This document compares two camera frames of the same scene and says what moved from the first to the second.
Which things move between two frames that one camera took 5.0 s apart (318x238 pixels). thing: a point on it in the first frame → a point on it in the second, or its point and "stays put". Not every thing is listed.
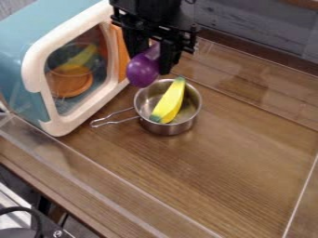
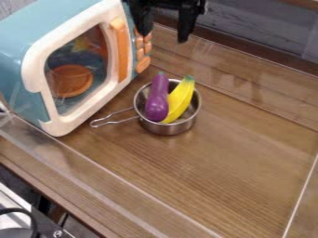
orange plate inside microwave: x=68 y=81 stays put
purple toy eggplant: x=143 y=66 → x=156 y=107
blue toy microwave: x=62 y=66 stays put
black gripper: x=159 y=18 → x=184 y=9
